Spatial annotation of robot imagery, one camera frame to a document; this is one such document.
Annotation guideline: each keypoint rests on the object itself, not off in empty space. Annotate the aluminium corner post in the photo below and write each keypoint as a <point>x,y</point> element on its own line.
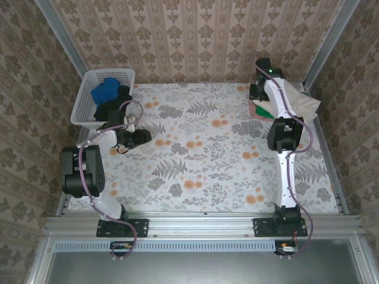
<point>58,26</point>
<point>336,29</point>

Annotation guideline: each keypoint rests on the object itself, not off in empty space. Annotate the aluminium lower frame bar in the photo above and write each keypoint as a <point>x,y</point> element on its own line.
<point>362,260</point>
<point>40,263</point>

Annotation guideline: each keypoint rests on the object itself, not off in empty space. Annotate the grey steel sheet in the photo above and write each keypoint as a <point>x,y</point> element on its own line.
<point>207,269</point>

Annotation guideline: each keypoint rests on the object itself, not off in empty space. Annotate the pink folded t-shirt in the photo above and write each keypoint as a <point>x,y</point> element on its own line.
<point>254,114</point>

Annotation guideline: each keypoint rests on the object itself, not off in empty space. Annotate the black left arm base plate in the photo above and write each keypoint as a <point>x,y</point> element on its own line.
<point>142,227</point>

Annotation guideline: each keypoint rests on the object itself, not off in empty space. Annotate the green folded t-shirt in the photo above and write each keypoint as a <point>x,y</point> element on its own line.
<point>265,112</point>

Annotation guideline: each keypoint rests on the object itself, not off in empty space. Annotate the small green circuit board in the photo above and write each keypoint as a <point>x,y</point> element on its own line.
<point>288,249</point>
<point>121,246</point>

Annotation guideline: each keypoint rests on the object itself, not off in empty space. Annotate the cream t-shirt with robot print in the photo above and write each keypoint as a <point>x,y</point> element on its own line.
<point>305,102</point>

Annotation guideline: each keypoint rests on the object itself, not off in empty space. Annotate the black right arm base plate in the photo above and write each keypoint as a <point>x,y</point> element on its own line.
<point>260,227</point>

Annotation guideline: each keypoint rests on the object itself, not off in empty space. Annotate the white plastic laundry basket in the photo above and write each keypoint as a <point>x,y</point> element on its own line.
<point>103,74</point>

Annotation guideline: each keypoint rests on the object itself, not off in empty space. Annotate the floral tablecloth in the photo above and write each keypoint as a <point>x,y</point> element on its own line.
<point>192,148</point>

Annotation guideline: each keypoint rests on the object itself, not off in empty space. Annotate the long aluminium mounting rail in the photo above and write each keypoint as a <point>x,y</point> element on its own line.
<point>201,225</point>

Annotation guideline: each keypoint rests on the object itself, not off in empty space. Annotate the black t-shirt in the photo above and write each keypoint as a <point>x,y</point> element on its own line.
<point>103,112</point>

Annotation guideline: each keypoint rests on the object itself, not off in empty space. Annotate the blue t-shirt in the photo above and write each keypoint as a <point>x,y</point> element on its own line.
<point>103,91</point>

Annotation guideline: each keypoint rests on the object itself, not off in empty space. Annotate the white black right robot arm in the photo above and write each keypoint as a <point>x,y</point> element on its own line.
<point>288,183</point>

